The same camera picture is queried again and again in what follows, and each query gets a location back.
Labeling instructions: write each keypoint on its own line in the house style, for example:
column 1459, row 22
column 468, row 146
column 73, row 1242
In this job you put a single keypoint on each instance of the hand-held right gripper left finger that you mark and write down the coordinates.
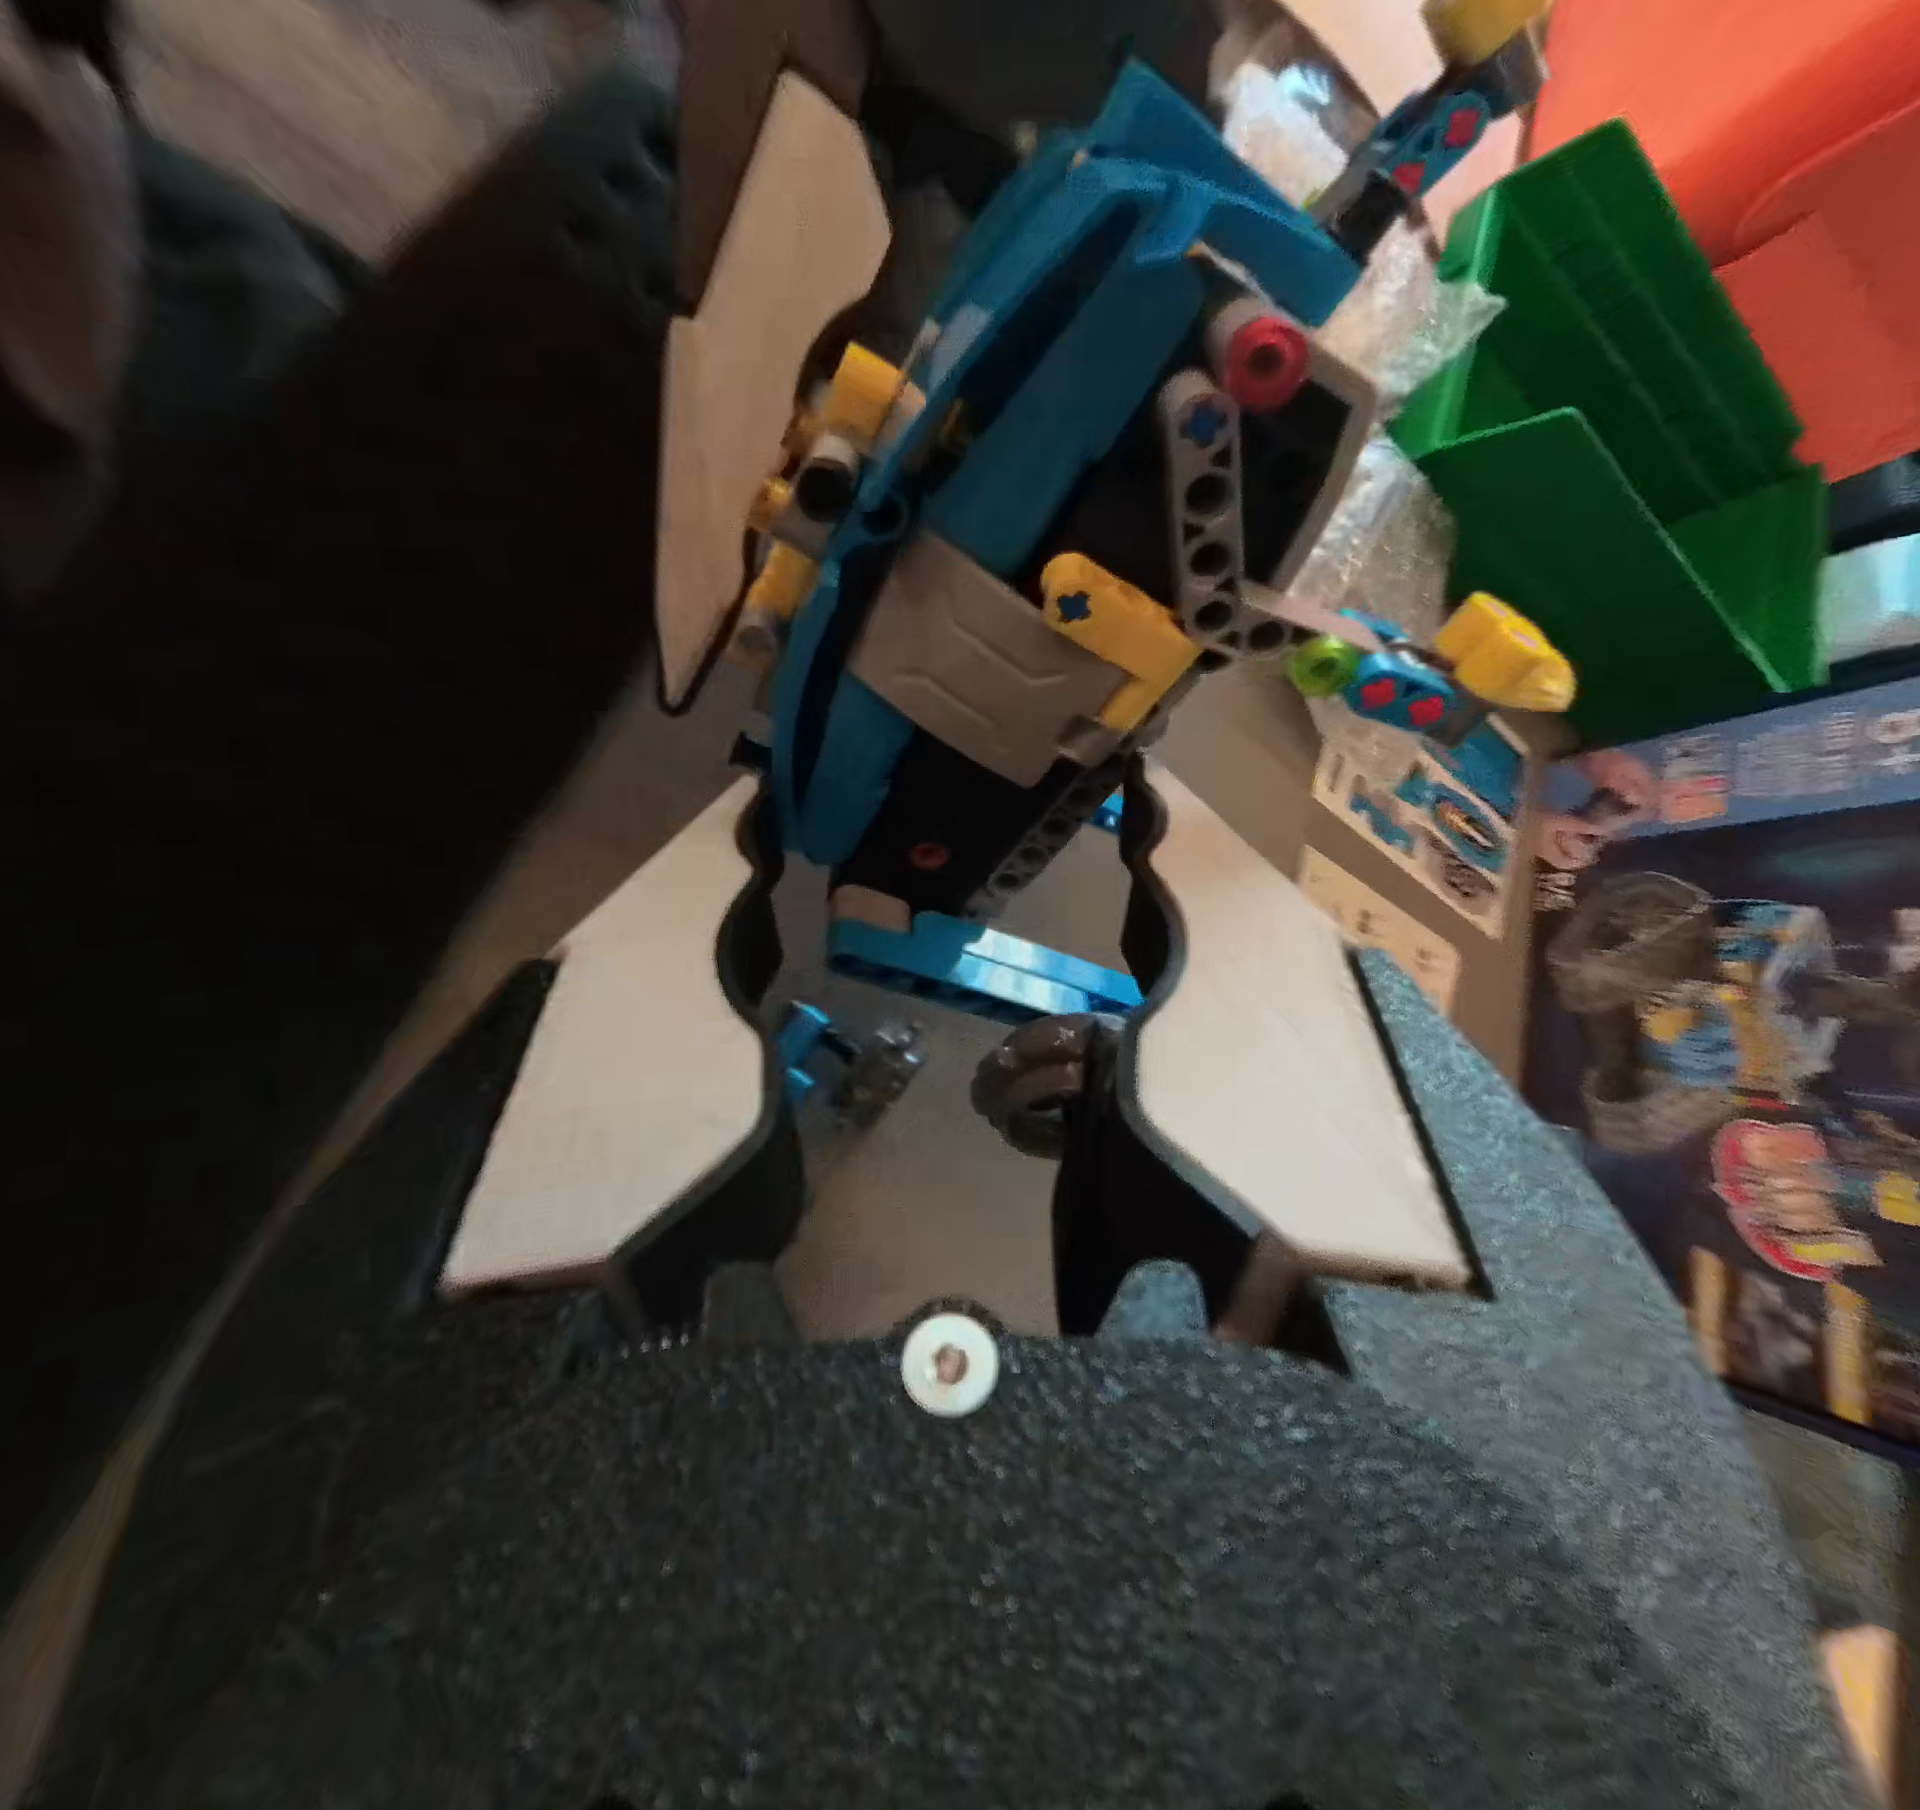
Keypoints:
column 629, row 1075

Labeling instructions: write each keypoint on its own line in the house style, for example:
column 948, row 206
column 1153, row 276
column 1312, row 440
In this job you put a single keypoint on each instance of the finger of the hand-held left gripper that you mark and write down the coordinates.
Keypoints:
column 735, row 385

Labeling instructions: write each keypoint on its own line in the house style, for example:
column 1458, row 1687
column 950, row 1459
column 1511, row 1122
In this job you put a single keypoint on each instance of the orange plastic bin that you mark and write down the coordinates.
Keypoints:
column 1770, row 69

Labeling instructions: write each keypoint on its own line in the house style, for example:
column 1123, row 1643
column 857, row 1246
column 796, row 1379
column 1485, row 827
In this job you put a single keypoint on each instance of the green storage bin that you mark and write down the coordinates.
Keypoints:
column 1621, row 535

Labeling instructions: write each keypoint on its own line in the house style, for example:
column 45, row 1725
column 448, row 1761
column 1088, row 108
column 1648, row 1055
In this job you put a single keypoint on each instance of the grey gear with blue connector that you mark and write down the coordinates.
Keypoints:
column 817, row 1060

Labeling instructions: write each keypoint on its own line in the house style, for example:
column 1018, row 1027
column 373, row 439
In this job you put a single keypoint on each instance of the robot kit box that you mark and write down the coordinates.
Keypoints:
column 1725, row 1015

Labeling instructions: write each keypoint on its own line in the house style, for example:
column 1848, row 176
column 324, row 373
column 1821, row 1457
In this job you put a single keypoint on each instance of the blue brick toy robot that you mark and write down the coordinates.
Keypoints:
column 1051, row 340

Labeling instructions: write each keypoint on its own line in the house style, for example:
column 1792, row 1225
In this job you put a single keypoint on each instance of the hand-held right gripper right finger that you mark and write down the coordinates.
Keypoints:
column 1274, row 1090

